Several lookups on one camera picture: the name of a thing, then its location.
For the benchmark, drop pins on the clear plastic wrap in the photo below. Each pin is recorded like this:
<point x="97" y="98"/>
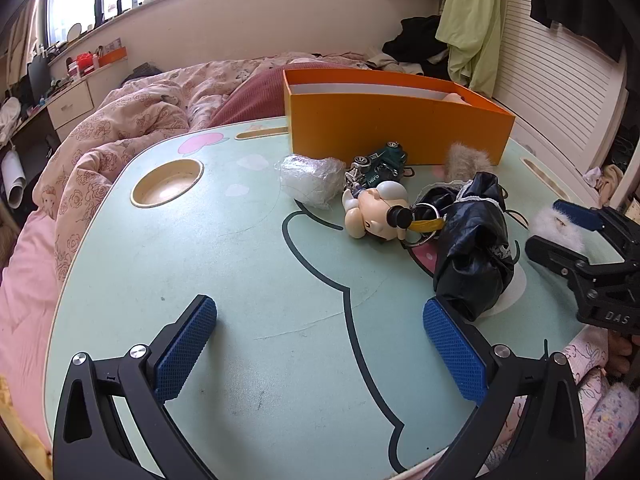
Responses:
<point x="310" y="180"/>

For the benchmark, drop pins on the white fluffy plush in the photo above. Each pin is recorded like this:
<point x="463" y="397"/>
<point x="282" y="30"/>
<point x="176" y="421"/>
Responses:
<point x="550" y="227"/>

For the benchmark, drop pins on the black monitor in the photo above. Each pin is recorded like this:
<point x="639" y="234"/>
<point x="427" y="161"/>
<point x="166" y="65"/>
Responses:
<point x="40" y="77"/>

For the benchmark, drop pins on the orange cardboard box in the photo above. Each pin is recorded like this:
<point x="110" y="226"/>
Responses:
<point x="380" y="115"/>

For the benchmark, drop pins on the green toy car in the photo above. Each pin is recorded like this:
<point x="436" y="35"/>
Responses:
<point x="385" y="160"/>

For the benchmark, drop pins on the beige fur tuft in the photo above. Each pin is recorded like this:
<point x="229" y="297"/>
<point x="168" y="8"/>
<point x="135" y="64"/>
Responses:
<point x="465" y="162"/>

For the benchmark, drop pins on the pink floral quilt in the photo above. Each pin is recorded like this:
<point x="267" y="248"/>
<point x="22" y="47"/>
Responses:
<point x="125" y="125"/>

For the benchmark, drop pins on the beige cloth bundle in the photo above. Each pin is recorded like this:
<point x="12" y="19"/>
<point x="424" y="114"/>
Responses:
<point x="611" y="185"/>

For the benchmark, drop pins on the white paper roll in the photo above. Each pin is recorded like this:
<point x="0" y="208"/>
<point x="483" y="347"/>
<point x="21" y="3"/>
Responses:
<point x="12" y="180"/>

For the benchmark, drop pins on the white cloth heap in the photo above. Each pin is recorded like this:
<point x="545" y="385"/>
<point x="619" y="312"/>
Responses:
<point x="10" y="120"/>

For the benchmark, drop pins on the black clothes pile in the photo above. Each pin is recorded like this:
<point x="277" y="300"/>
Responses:
<point x="415" y="40"/>

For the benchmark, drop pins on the round mirror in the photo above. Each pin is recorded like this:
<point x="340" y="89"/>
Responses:
<point x="74" y="32"/>

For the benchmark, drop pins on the black lace doll dress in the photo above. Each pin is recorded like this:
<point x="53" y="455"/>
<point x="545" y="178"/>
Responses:
<point x="475" y="250"/>

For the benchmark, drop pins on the beige crumpled garment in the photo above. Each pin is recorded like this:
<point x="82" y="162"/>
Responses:
<point x="395" y="65"/>

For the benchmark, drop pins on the metal keyring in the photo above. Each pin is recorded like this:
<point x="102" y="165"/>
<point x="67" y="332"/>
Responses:
<point x="430" y="223"/>

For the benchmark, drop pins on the white louvered wardrobe door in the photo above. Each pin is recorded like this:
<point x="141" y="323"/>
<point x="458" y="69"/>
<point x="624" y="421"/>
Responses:
<point x="550" y="85"/>

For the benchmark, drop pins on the big-eyed doll head figure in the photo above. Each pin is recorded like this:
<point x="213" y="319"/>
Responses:
<point x="370" y="210"/>

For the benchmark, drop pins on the white drawer cabinet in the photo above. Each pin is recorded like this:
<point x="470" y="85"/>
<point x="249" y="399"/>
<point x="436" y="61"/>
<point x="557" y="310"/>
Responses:
<point x="72" y="105"/>

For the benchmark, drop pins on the green cartoon desktop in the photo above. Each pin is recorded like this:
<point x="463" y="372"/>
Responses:
<point x="225" y="270"/>

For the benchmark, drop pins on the grey striped cloth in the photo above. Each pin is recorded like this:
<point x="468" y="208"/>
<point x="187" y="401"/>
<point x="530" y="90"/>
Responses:
<point x="142" y="72"/>

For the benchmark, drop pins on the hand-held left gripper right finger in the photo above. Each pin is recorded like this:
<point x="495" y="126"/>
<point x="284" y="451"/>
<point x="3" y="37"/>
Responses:
<point x="455" y="350"/>

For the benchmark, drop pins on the person's right hand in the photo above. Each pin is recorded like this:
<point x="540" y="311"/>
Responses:
<point x="625" y="355"/>

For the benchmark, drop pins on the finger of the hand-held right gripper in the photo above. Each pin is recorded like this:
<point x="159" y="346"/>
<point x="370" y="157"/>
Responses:
<point x="550" y="255"/>
<point x="575" y="212"/>

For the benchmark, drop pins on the pink floral pajama cloth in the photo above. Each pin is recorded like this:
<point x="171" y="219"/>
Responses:
<point x="595" y="395"/>

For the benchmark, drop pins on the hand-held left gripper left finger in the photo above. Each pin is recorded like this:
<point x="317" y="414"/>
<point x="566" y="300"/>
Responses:
<point x="185" y="345"/>

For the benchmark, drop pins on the light green hanging garment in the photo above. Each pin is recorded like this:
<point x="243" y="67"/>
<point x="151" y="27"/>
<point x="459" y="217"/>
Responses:
<point x="470" y="20"/>

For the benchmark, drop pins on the orange desk tray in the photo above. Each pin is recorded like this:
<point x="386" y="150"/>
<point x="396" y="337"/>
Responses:
<point x="112" y="57"/>

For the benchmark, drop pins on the peach doll head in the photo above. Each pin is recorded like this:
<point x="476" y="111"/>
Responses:
<point x="457" y="98"/>

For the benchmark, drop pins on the yellow cloth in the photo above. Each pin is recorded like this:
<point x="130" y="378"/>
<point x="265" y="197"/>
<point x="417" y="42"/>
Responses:
<point x="20" y="435"/>

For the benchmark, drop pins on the red container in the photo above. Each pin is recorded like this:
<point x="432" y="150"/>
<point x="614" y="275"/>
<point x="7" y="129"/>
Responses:
<point x="82" y="65"/>

